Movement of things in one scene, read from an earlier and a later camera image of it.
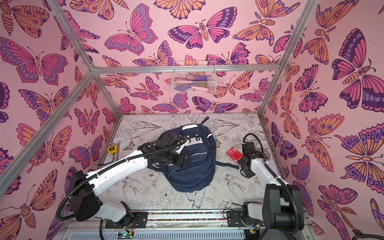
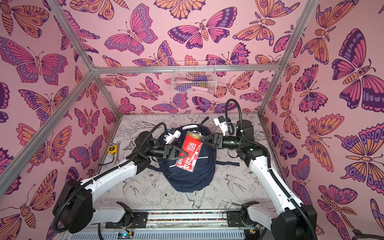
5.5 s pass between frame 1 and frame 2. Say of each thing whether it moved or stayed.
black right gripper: moved
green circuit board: stayed
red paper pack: moved
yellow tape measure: stayed
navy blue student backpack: stayed
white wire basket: stayed
